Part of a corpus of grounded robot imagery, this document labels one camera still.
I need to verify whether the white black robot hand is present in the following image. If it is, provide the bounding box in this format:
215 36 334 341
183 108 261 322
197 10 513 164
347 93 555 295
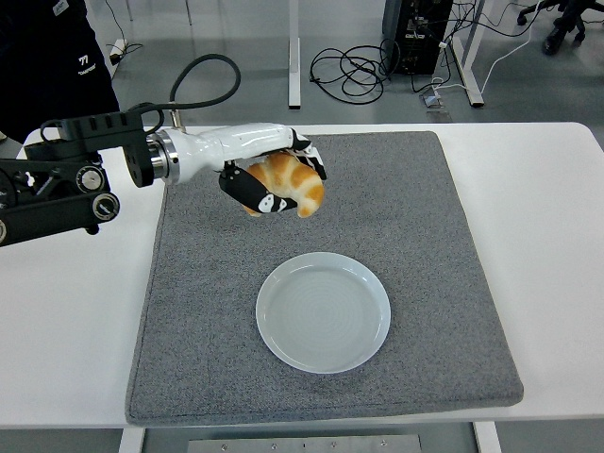
175 123 329 217

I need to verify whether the golden croissant bread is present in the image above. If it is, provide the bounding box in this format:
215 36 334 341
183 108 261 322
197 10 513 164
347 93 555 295
243 149 326 219

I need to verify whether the pale grey round plate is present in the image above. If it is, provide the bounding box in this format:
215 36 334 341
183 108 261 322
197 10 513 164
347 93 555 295
255 251 393 375

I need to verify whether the grey metal plate with screws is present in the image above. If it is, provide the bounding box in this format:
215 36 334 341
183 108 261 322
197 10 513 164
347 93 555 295
187 434 423 453

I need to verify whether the white desk leg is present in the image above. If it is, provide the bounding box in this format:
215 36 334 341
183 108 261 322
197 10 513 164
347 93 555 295
450 0 486 109
287 0 302 111

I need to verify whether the grey fabric mat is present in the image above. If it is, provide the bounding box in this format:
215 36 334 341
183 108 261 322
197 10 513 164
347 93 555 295
124 130 524 425

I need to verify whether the person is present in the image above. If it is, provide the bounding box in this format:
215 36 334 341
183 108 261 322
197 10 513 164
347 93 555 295
0 0 122 143

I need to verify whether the black computer tower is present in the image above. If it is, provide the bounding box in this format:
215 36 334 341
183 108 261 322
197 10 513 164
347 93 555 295
380 0 455 77

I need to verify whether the grey floor socket box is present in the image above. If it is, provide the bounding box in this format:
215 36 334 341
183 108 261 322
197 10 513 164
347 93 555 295
418 92 452 114

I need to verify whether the white table leg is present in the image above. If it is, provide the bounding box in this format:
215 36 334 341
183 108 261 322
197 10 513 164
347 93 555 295
117 427 146 453
474 421 502 453

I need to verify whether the black office chair base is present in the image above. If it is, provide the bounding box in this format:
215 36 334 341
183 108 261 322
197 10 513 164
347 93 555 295
515 0 604 57

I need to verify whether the black coiled floor cable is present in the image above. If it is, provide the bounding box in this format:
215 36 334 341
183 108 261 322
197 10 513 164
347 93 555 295
309 44 393 105

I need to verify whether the white floor cable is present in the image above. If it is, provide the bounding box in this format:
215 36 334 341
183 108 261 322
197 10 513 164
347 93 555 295
430 0 544 95

